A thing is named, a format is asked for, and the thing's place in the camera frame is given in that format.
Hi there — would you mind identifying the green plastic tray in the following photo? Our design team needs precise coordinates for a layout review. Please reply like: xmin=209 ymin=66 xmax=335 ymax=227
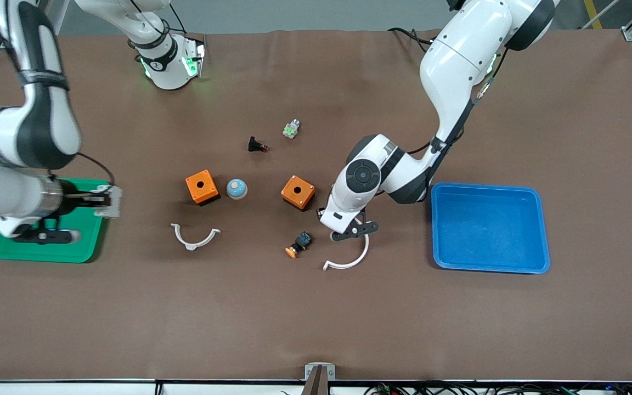
xmin=0 ymin=178 xmax=111 ymax=264

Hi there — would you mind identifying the orange button box with hole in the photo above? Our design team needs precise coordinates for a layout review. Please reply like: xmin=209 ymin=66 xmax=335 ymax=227
xmin=185 ymin=170 xmax=221 ymax=206
xmin=281 ymin=175 xmax=317 ymax=211

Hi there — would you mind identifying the large white curved bracket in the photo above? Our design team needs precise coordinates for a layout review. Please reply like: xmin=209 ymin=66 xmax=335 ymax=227
xmin=323 ymin=233 xmax=370 ymax=272

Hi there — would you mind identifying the thin grey diagonal rod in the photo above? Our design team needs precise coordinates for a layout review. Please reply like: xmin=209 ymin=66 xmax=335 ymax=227
xmin=580 ymin=0 xmax=622 ymax=29

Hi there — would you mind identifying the small white curved bracket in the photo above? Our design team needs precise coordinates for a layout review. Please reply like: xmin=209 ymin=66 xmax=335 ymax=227
xmin=171 ymin=223 xmax=222 ymax=252

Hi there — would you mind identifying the grey metal mount bracket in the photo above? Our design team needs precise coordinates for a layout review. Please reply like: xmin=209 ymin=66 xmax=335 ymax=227
xmin=304 ymin=363 xmax=336 ymax=381

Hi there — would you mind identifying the brown table mat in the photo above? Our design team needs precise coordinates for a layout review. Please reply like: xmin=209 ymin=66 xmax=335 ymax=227
xmin=0 ymin=29 xmax=632 ymax=383

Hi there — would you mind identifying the blue plastic tray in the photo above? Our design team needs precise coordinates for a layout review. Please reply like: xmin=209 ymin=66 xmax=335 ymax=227
xmin=431 ymin=182 xmax=551 ymax=274

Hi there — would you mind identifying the black base power cable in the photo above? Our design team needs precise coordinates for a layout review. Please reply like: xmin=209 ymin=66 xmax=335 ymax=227
xmin=387 ymin=26 xmax=433 ymax=53

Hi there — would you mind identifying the black cable bundle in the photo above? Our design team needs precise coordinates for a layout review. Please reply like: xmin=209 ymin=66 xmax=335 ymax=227
xmin=363 ymin=381 xmax=632 ymax=395

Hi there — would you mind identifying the orange mushroom button black body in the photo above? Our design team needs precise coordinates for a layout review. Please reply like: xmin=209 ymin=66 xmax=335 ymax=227
xmin=285 ymin=231 xmax=313 ymax=259

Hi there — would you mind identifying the dark tapered stand post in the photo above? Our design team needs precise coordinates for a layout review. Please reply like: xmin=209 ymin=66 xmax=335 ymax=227
xmin=301 ymin=366 xmax=331 ymax=395

